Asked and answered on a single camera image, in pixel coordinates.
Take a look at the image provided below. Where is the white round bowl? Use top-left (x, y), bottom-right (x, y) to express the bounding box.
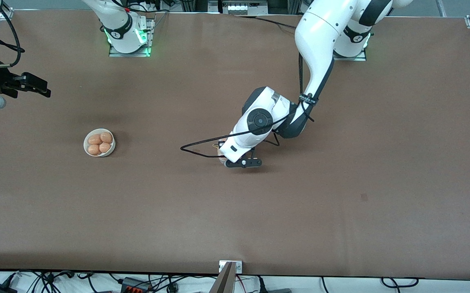
top-left (83, 129), bottom-right (116, 157)

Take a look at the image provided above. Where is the grey metal beam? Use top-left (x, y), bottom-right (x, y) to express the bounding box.
top-left (209, 262), bottom-right (236, 293)

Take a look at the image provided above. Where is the grey power strip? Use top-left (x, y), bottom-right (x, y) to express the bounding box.
top-left (221, 0), bottom-right (269, 16)

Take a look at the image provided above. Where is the black and orange adapter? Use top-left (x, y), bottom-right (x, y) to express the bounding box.
top-left (120, 277), bottom-right (152, 293)

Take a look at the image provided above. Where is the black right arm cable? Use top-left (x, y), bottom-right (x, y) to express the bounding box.
top-left (0, 0), bottom-right (26, 68)

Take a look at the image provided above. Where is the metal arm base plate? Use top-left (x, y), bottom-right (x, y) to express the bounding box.
top-left (108, 18), bottom-right (154, 58)
top-left (333, 39), bottom-right (367, 62)

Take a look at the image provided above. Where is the small metal bracket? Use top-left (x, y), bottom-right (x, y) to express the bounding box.
top-left (219, 260), bottom-right (243, 274)

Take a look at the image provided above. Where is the black table cable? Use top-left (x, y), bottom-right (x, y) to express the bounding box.
top-left (235, 15), bottom-right (298, 30)

